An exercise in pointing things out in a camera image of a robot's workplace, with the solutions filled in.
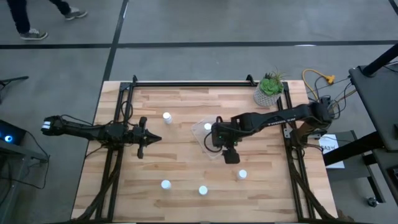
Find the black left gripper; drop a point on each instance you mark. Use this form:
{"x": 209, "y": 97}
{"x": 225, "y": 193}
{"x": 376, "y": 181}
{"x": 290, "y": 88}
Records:
{"x": 143, "y": 137}

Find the potted green plant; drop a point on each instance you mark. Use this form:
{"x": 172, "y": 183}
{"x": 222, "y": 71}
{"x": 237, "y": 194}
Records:
{"x": 263, "y": 99}

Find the white pill bottle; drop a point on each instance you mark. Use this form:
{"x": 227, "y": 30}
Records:
{"x": 203, "y": 190}
{"x": 165, "y": 184}
{"x": 207, "y": 126}
{"x": 242, "y": 174}
{"x": 167, "y": 116}

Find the spiky air plant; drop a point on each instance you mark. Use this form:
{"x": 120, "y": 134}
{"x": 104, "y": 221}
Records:
{"x": 276, "y": 75}

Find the green succulent plant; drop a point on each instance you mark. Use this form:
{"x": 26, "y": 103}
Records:
{"x": 271, "y": 86}

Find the black side table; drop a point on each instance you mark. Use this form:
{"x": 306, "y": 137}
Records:
{"x": 379, "y": 102}

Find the black metal table frame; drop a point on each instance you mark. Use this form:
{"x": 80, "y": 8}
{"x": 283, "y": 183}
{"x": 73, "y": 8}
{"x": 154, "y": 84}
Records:
{"x": 192, "y": 84}

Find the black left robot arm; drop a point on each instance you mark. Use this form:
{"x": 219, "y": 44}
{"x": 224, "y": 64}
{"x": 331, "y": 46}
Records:
{"x": 81, "y": 129}

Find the black tripod leg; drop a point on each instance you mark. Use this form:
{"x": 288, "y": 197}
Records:
{"x": 14, "y": 79}

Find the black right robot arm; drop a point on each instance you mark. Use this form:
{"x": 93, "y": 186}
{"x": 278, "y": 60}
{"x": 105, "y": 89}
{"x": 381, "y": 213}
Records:
{"x": 273, "y": 116}

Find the black caster wheel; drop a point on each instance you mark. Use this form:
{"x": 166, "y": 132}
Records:
{"x": 372, "y": 202}

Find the black pole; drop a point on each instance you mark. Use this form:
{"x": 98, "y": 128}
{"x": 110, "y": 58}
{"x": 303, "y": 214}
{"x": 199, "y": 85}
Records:
{"x": 381, "y": 60}

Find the grey cart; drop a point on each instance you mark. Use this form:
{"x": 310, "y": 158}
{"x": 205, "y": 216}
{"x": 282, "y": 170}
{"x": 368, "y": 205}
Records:
{"x": 21, "y": 153}

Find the person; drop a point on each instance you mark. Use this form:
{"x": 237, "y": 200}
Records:
{"x": 18, "y": 15}

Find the clear plastic basket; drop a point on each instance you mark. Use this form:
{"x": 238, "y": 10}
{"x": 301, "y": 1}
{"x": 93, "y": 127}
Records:
{"x": 199, "y": 132}

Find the white paper sheet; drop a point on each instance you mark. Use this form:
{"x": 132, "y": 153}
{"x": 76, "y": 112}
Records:
{"x": 329, "y": 141}

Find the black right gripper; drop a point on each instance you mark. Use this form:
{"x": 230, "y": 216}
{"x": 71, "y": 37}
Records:
{"x": 225, "y": 135}

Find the black device with blue light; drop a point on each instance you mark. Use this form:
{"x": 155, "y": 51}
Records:
{"x": 15, "y": 132}

